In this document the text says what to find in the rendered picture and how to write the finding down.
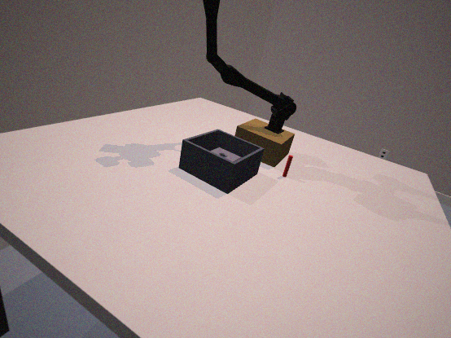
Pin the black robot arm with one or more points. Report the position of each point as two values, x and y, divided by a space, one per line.
283 106

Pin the dark red peg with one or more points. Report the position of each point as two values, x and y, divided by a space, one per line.
287 165

